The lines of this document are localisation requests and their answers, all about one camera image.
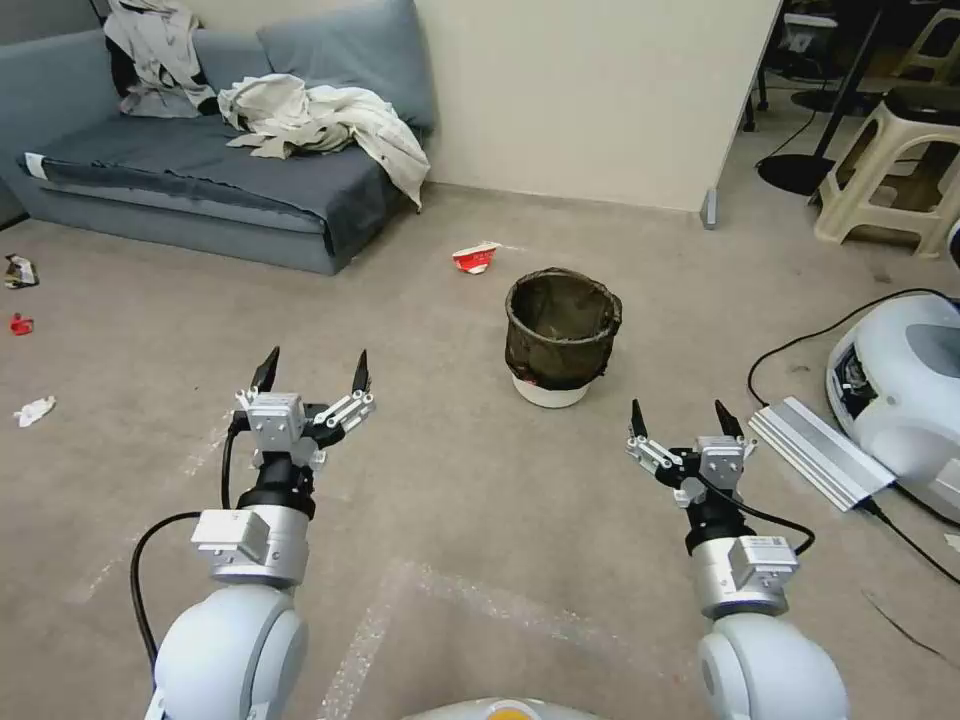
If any black floor stand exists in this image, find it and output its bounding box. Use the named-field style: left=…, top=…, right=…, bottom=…
left=755, top=0, right=888, bottom=196

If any dark snack wrapper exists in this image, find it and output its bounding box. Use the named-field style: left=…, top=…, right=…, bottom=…
left=2, top=254, right=41, bottom=291

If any beige plastic stool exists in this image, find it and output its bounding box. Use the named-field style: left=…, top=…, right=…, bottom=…
left=808, top=88, right=960, bottom=261

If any beige crumpled garment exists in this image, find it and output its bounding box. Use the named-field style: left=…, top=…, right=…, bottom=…
left=217, top=73, right=432, bottom=212

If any silver aluminium rail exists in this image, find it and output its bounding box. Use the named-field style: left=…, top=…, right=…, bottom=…
left=747, top=396, right=898, bottom=514

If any crushed red paper cup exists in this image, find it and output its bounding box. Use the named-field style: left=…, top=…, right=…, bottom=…
left=451, top=240, right=503, bottom=277

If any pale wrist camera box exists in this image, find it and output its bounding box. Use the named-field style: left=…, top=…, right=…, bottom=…
left=246, top=392, right=306, bottom=456
left=693, top=434, right=749, bottom=490

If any crumpled white paper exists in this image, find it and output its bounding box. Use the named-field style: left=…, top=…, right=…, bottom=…
left=11, top=395, right=58, bottom=430

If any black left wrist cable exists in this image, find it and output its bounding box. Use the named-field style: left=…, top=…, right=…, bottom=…
left=131, top=423, right=249, bottom=661

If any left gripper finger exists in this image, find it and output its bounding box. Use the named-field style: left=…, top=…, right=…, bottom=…
left=234, top=346, right=282, bottom=412
left=305, top=349, right=377, bottom=431

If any white robot front shell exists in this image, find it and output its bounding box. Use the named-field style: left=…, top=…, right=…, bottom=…
left=404, top=696, right=595, bottom=720

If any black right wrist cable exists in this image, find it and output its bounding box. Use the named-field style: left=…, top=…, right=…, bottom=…
left=693, top=472, right=817, bottom=558

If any pale plastic stool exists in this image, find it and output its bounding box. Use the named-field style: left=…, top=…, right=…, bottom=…
left=888, top=5, right=960, bottom=85

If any black rail cable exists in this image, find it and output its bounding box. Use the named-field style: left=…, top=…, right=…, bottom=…
left=860, top=496, right=960, bottom=585

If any black floor cable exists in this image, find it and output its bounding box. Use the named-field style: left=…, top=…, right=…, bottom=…
left=746, top=287, right=935, bottom=411

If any white rounded machine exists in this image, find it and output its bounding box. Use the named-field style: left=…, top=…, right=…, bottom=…
left=824, top=290, right=960, bottom=520

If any patterned grey white garment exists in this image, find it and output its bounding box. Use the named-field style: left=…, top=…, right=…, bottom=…
left=103, top=0, right=220, bottom=120

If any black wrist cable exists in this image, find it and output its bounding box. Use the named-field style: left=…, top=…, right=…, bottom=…
left=693, top=472, right=817, bottom=558
left=131, top=423, right=249, bottom=661

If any white trash can dark liner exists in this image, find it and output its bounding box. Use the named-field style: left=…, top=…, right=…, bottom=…
left=503, top=267, right=625, bottom=411

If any grey-blue sofa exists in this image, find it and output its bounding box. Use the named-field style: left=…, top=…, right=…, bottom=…
left=0, top=0, right=439, bottom=277

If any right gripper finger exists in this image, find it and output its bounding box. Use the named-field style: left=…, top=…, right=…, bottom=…
left=713, top=399, right=759, bottom=460
left=626, top=399, right=681, bottom=475

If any grey-blue sofa cushion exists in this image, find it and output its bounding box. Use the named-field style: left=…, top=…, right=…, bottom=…
left=256, top=0, right=439, bottom=138

